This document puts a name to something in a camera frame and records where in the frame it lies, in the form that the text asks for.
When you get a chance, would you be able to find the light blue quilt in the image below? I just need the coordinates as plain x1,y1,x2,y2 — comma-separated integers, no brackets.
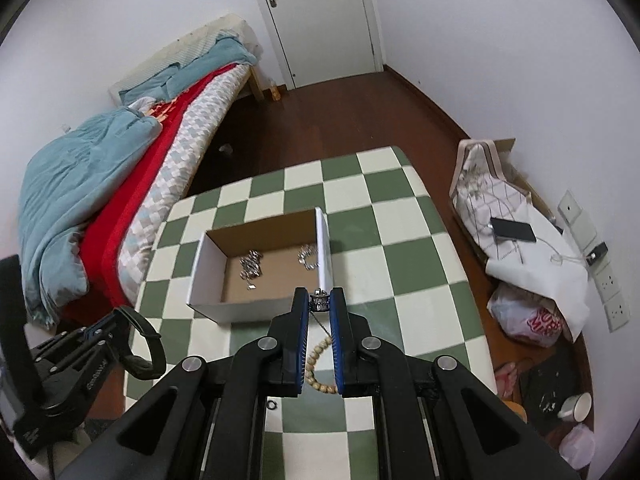
19,106,164,326

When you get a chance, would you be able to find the green white checkered tablecloth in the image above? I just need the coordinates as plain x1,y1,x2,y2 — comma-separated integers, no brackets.
122,145,502,480

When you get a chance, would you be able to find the pink packet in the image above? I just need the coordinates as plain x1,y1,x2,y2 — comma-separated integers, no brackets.
493,362,524,399

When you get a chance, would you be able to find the white wall socket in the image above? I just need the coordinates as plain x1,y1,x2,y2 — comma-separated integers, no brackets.
594,258,617,294
603,290,630,332

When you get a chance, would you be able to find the white door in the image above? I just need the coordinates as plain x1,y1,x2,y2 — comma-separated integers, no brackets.
250,0,387,92

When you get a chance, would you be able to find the wooden bed leg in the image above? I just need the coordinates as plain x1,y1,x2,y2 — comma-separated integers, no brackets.
248,66,266,104

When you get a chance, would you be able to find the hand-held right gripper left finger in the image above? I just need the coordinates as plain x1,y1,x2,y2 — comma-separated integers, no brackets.
56,287,310,480

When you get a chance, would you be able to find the light blue pillow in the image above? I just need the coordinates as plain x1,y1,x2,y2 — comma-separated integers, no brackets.
118,30,259,106

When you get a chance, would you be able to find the white headboard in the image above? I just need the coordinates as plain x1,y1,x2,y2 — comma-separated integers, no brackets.
107,13,264,102

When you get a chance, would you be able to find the orange round object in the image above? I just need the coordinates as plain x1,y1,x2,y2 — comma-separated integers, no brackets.
502,399,529,426

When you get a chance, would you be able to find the white cloth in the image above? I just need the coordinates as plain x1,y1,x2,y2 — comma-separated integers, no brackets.
486,204,592,342

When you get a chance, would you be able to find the grey white checkered mattress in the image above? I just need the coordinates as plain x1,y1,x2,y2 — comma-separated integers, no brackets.
119,66,252,307

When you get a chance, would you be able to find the grey wall panel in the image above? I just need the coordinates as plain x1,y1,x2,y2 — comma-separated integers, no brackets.
557,189,599,247

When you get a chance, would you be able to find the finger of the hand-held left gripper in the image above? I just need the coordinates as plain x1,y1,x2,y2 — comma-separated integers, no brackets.
75,309,125,350
114,305,168,382

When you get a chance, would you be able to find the white charging cable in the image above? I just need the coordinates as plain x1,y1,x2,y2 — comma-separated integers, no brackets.
479,224,587,267

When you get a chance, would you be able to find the wooden bead bracelet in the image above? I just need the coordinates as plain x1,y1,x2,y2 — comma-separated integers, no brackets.
304,336,337,395

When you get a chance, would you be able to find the silver bracelet with chain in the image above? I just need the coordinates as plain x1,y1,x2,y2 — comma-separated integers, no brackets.
309,287,333,337

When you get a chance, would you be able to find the white checked tote bag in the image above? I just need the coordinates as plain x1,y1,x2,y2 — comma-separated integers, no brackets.
448,137,535,267

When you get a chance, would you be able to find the white cardboard box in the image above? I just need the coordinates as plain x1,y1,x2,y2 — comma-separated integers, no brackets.
186,206,334,325

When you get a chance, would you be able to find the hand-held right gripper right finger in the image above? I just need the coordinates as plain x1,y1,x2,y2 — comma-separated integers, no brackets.
329,288,582,480

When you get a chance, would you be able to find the black smartphone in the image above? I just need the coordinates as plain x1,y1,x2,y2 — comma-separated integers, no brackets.
489,217,537,244

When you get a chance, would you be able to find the silver chain necklace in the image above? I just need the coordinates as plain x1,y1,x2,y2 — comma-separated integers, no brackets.
297,243,320,271
238,250,264,291

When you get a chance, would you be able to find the clear plastic container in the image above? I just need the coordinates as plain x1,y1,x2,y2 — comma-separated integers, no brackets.
558,423,597,471

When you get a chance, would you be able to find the white red plastic bag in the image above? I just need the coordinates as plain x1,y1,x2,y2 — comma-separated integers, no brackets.
487,282,564,349

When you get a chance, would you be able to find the white bowl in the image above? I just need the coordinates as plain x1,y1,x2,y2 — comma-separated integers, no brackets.
557,392,594,421

